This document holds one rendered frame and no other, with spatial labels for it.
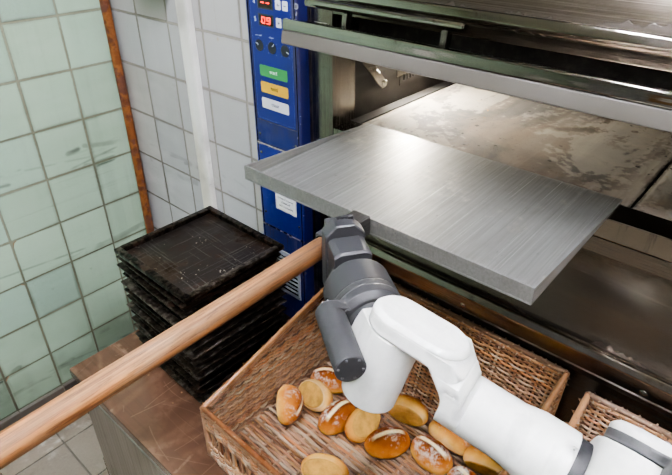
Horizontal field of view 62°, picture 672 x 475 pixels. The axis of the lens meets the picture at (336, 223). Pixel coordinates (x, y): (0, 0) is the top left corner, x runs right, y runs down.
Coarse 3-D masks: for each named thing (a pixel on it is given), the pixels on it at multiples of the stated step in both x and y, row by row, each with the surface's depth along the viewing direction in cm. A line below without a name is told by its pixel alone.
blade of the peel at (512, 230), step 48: (336, 144) 115; (384, 144) 114; (432, 144) 114; (288, 192) 95; (336, 192) 97; (384, 192) 97; (432, 192) 97; (480, 192) 96; (528, 192) 96; (576, 192) 96; (384, 240) 84; (432, 240) 84; (480, 240) 84; (528, 240) 84; (576, 240) 83; (528, 288) 70
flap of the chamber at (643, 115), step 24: (312, 48) 98; (336, 48) 94; (360, 48) 91; (408, 72) 87; (432, 72) 84; (456, 72) 81; (480, 72) 79; (576, 72) 89; (528, 96) 75; (552, 96) 73; (576, 96) 71; (600, 96) 69; (624, 120) 68; (648, 120) 66
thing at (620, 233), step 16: (336, 128) 123; (624, 208) 92; (608, 224) 90; (624, 224) 88; (640, 224) 88; (656, 224) 88; (624, 240) 89; (640, 240) 88; (656, 240) 86; (656, 256) 87
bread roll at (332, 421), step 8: (344, 400) 126; (328, 408) 124; (336, 408) 124; (344, 408) 124; (352, 408) 126; (320, 416) 124; (328, 416) 122; (336, 416) 122; (344, 416) 123; (320, 424) 123; (328, 424) 122; (336, 424) 122; (344, 424) 123; (328, 432) 122; (336, 432) 123
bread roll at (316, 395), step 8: (304, 384) 130; (312, 384) 129; (320, 384) 128; (304, 392) 130; (312, 392) 128; (320, 392) 126; (328, 392) 127; (304, 400) 129; (312, 400) 127; (320, 400) 126; (328, 400) 126; (312, 408) 127; (320, 408) 126
